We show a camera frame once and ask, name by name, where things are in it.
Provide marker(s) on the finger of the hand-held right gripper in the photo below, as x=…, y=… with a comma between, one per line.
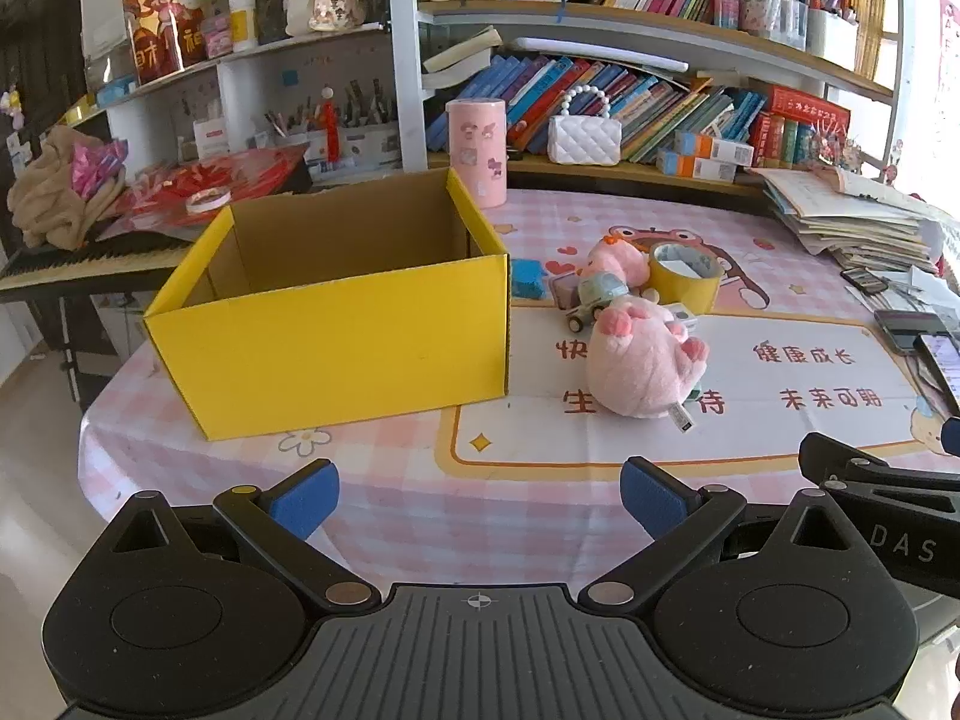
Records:
x=847, y=461

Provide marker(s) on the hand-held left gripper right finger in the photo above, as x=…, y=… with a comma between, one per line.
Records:
x=652, y=499

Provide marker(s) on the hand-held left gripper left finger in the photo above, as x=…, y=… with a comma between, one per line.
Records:
x=304, y=499

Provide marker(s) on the large pink plush pig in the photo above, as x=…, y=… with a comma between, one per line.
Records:
x=637, y=367

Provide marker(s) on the yellow cardboard box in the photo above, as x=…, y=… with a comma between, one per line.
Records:
x=337, y=345

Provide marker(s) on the small toy car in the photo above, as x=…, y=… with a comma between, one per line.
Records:
x=596, y=296

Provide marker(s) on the yellow tape roll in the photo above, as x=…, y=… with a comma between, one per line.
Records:
x=690, y=289

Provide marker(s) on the small pink orange plush toy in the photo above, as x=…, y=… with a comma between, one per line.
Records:
x=619, y=259

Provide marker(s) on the teal eraser block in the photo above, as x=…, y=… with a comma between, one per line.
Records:
x=527, y=279

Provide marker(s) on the pink printed tablecloth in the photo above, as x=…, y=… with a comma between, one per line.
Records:
x=525, y=465

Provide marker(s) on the smartphone with lit screen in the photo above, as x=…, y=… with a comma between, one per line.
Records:
x=946, y=367

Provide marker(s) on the black smartphone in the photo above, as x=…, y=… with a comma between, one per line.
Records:
x=911, y=326

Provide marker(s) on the small dark device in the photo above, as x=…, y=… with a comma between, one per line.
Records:
x=864, y=279

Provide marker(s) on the small white box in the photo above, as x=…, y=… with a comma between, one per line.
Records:
x=681, y=315

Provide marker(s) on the stack of papers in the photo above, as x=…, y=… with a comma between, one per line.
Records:
x=847, y=214

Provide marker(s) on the pink flower ornament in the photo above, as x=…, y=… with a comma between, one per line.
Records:
x=836, y=150

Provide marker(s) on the white tape roll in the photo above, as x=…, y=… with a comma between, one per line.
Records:
x=208, y=200

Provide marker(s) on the electronic piano keyboard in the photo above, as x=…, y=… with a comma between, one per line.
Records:
x=82, y=262

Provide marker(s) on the red patterned cloth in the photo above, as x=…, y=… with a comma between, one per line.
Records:
x=255, y=172

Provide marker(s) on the orange white small carton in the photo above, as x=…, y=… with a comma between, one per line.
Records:
x=716, y=148
x=694, y=167

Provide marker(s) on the red boxed book set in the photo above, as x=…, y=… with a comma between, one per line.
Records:
x=802, y=127

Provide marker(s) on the white desk pen organizer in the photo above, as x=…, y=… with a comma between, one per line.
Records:
x=367, y=139

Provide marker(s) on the white quilted pearl handbag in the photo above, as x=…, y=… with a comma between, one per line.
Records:
x=585, y=139

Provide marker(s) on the white box with red label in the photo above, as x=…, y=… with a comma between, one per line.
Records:
x=211, y=139

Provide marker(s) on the red stick figurine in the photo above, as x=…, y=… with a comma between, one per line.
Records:
x=330, y=127

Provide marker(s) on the row of blue thick books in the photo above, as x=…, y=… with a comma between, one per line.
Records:
x=660, y=112

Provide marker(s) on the pink cylinder canister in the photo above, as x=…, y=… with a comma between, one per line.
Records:
x=478, y=154

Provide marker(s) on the pink foil wrapper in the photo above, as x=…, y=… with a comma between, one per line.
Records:
x=97, y=169

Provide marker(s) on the beige cloth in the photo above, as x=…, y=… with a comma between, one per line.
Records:
x=45, y=202

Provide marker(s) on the white pen holder with pens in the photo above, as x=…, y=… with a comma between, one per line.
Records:
x=829, y=37

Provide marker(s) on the row of yellow books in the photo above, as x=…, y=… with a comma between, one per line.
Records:
x=874, y=22

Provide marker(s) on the small blue box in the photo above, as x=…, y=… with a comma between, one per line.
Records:
x=116, y=92

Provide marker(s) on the white bookshelf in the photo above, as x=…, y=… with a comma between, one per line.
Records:
x=405, y=52

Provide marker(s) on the stacked beige books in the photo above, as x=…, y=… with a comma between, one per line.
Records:
x=457, y=60

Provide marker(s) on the small pink carton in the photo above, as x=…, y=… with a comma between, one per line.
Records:
x=217, y=34

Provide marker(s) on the white plastic jar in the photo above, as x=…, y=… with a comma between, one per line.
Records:
x=244, y=26

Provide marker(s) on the dark wooden door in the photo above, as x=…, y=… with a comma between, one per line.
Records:
x=45, y=37

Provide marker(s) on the wall poster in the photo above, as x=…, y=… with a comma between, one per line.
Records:
x=951, y=60

